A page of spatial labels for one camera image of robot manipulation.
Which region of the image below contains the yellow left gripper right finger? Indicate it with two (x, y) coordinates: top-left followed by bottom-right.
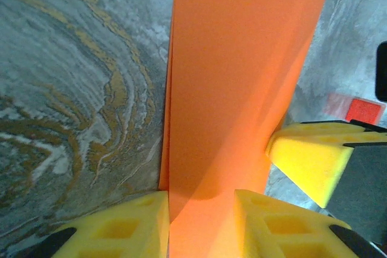
(234, 189), (387, 258)

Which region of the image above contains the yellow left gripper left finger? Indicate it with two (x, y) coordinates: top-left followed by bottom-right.
(18, 190), (170, 258)

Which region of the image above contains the orange paper sheet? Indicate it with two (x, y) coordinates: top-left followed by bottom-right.
(157, 0), (337, 258)

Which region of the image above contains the red plastic block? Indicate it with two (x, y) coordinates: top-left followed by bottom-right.
(325, 92), (383, 124)

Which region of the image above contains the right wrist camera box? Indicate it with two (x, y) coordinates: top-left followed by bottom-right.
(376, 41), (387, 102)

